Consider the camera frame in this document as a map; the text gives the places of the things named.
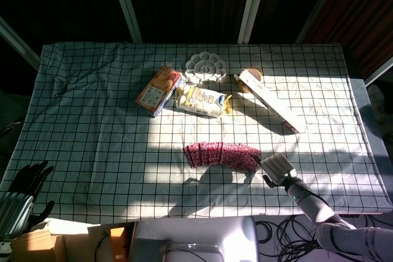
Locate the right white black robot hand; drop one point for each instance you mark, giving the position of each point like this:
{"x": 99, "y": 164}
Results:
{"x": 277, "y": 167}

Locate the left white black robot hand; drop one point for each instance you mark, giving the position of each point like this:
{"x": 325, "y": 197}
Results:
{"x": 15, "y": 210}

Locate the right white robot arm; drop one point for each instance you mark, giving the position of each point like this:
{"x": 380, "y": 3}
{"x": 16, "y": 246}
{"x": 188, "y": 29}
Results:
{"x": 319, "y": 206}

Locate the brown cardboard box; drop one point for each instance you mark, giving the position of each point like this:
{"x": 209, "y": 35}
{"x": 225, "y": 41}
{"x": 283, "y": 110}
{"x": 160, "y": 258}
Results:
{"x": 38, "y": 246}

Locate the long white narrow box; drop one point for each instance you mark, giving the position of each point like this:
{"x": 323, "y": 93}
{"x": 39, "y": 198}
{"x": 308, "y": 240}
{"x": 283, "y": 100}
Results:
{"x": 267, "y": 102}

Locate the white yellow snack bag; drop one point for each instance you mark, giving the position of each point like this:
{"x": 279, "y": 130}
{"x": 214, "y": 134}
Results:
{"x": 202, "y": 100}

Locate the orange small box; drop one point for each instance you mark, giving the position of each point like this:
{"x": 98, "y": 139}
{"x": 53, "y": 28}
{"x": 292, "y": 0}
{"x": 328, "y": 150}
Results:
{"x": 117, "y": 242}

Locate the white robot torso base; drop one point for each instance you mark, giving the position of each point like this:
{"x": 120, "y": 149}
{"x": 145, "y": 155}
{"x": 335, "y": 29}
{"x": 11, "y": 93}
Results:
{"x": 196, "y": 239}

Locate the white black-grid tablecloth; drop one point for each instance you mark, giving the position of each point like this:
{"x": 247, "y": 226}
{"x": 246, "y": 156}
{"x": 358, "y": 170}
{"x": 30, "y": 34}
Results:
{"x": 101, "y": 139}

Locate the white flower-shaped palette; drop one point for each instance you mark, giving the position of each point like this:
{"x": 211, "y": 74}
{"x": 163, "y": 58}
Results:
{"x": 205, "y": 68}

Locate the orange snack box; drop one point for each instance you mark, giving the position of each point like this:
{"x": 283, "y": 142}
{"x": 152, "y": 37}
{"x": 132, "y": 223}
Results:
{"x": 158, "y": 90}

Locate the white window frame bar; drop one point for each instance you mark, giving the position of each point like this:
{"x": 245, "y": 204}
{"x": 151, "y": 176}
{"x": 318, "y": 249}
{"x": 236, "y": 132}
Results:
{"x": 252, "y": 4}
{"x": 17, "y": 42}
{"x": 379, "y": 75}
{"x": 126, "y": 4}

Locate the dark window frame bar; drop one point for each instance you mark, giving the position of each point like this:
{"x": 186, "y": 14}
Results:
{"x": 319, "y": 4}

